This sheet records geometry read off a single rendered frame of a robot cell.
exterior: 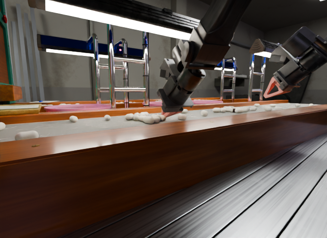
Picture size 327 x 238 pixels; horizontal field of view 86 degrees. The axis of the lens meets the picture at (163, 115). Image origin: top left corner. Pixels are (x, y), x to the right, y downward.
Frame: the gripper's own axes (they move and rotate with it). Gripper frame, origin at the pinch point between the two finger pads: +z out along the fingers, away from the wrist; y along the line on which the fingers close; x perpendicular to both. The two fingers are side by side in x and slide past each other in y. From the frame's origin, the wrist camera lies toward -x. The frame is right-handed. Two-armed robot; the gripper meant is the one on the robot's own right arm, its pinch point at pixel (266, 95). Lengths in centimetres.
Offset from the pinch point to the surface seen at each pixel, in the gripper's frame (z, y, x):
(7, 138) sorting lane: 13, 76, -1
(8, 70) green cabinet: 76, 88, -84
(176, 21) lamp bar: -3.6, 30.5, -30.2
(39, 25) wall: 150, 70, -248
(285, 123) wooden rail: -5.3, 15.5, 14.1
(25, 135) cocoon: 8, 73, 2
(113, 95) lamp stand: 27, 48, -22
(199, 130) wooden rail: -6.2, 47.9, 12.3
